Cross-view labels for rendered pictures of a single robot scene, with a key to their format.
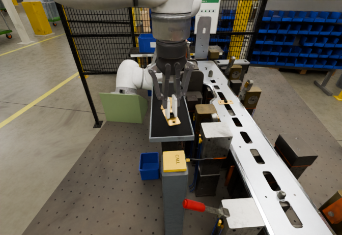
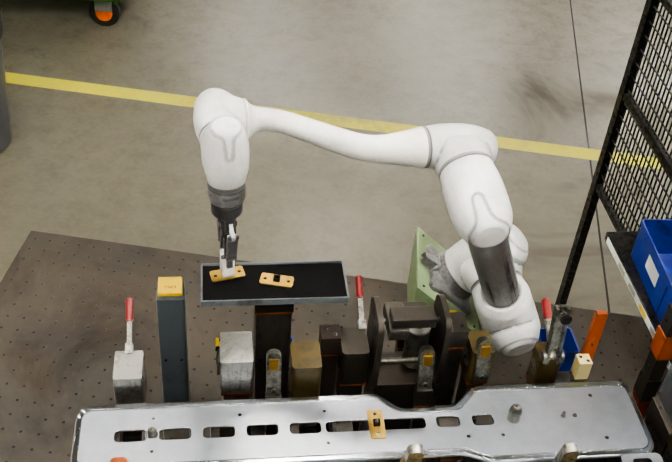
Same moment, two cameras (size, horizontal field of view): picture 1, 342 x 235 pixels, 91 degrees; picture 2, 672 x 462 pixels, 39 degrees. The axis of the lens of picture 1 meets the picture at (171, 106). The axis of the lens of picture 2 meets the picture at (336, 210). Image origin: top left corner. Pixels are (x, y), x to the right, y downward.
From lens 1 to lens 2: 224 cm
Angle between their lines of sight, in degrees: 65
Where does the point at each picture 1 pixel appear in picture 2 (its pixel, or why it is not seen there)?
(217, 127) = (240, 348)
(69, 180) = not seen: hidden behind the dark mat
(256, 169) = (195, 422)
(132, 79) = (465, 261)
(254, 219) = (119, 372)
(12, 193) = (326, 247)
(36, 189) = not seen: hidden behind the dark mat
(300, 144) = not seen: outside the picture
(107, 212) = (204, 326)
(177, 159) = (169, 287)
